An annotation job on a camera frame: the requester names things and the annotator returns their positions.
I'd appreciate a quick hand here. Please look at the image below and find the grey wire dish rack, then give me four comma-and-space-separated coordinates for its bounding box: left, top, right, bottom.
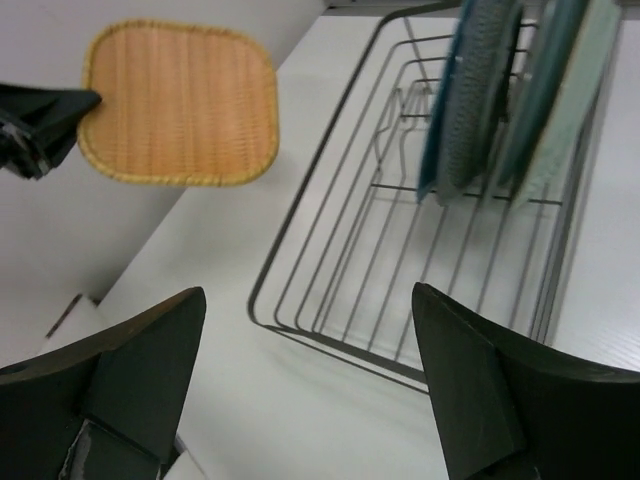
247, 1, 608, 392

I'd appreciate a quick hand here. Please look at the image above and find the mint green flower plate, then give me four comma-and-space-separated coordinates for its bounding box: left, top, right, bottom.
511, 0, 622, 210

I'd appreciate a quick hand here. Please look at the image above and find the grey-blue round plate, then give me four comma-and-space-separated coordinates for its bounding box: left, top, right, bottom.
495, 0, 588, 187

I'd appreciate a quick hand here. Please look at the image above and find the woven bamboo plate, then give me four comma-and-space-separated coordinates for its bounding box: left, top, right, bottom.
77, 18, 280, 187

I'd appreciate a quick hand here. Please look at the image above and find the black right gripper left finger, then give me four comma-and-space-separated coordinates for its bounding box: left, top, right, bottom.
1, 287, 206, 479

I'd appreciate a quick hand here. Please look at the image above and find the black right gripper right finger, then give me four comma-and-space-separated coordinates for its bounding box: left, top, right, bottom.
412, 283, 639, 479

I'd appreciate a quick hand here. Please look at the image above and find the blue floral white plate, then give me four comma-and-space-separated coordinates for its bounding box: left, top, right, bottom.
436, 1, 522, 205

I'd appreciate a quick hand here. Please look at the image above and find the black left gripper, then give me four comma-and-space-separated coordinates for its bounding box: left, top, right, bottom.
1, 84, 102, 179

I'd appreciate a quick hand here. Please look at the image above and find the teal scalloped plate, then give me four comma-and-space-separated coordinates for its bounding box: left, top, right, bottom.
415, 0, 481, 203

